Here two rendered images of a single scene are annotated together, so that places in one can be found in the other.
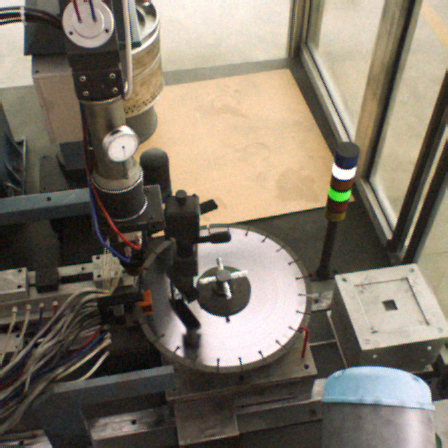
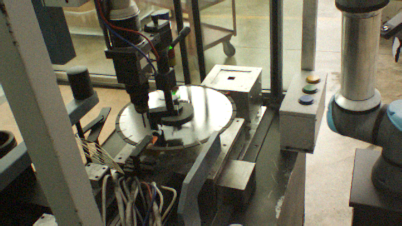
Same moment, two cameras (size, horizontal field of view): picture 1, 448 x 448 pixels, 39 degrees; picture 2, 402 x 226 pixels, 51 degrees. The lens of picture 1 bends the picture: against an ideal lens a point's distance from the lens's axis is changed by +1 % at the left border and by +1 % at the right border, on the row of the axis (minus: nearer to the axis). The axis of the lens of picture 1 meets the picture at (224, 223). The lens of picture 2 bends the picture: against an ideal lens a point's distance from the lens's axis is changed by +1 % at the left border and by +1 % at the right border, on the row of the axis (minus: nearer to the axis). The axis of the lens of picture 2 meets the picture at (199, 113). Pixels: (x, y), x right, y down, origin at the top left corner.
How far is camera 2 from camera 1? 91 cm
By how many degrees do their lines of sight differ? 44
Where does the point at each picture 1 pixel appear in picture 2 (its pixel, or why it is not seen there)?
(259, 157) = not seen: hidden behind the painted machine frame
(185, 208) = (161, 22)
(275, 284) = (190, 95)
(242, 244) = (152, 99)
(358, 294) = (216, 84)
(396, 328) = (245, 80)
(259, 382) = (233, 139)
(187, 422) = (232, 181)
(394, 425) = not seen: outside the picture
